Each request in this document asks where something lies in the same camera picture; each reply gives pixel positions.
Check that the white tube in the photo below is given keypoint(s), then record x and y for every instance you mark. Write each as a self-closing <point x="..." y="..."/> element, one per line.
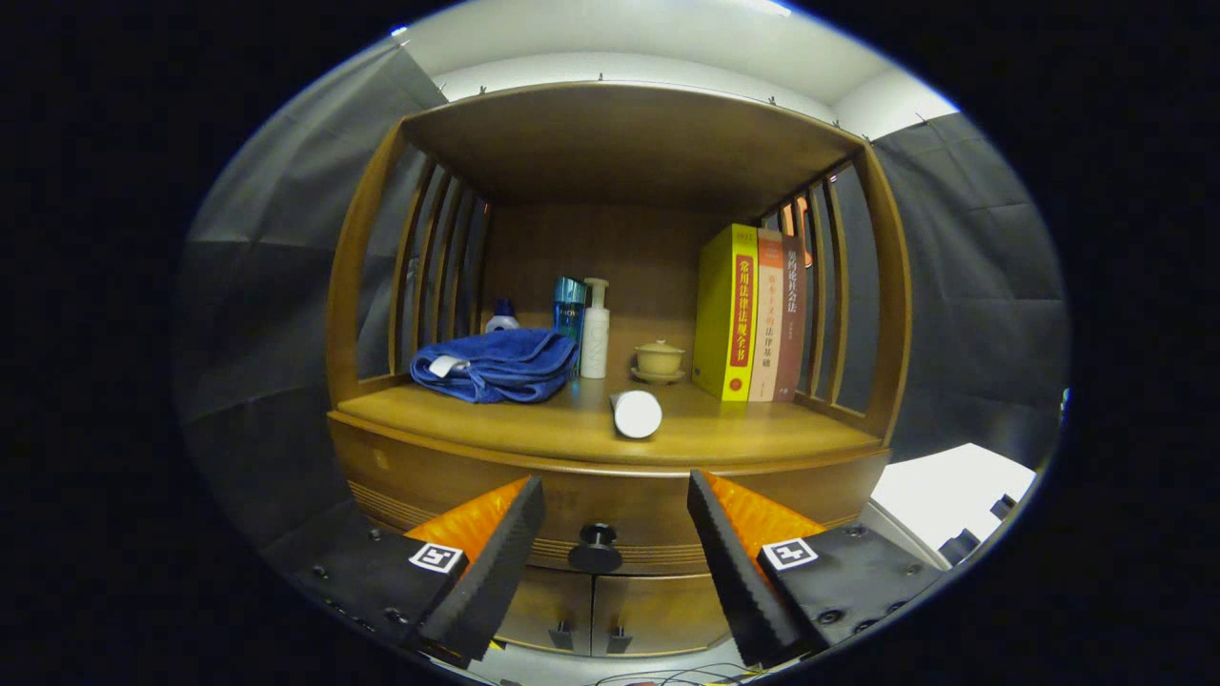
<point x="637" y="414"/>

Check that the wooden cabinet door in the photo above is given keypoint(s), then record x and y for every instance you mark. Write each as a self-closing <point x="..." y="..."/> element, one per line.
<point x="667" y="610"/>
<point x="543" y="610"/>

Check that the white pump bottle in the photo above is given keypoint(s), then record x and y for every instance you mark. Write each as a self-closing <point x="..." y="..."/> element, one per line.
<point x="595" y="343"/>

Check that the orange and cream book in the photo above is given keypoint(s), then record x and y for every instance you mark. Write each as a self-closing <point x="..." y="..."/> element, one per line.
<point x="768" y="324"/>

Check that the yellow-green lidded tea cup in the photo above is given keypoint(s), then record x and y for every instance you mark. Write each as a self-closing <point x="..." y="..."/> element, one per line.
<point x="660" y="360"/>

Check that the wooden cabinet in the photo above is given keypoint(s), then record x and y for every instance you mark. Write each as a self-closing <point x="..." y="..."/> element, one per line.
<point x="610" y="257"/>

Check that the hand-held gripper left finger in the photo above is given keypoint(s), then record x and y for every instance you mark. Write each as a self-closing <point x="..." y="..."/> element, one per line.
<point x="496" y="576"/>

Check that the brown book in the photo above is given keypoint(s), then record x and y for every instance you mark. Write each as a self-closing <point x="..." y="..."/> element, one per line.
<point x="791" y="324"/>

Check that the wooden countertop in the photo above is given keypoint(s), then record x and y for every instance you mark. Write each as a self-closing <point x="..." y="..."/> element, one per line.
<point x="724" y="433"/>

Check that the teal bottle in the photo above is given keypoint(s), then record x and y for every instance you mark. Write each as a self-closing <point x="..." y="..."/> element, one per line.
<point x="569" y="310"/>

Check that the white drawer unit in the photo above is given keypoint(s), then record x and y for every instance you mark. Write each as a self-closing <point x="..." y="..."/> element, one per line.
<point x="953" y="486"/>

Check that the blue folded towel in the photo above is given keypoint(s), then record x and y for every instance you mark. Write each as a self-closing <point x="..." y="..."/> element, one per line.
<point x="505" y="362"/>

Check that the small white blue-capped bottle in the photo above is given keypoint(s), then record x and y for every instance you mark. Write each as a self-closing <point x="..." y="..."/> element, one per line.
<point x="502" y="319"/>

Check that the yellow book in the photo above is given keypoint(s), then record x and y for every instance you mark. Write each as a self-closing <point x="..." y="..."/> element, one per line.
<point x="726" y="324"/>

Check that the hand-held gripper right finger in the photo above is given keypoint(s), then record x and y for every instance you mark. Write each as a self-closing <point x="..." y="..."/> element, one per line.
<point x="739" y="581"/>

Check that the black backdrop cloth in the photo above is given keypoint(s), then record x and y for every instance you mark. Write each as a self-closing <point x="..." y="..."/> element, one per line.
<point x="982" y="305"/>

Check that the wooden drawer with black knob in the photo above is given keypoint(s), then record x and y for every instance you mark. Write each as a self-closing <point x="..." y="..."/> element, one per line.
<point x="629" y="495"/>

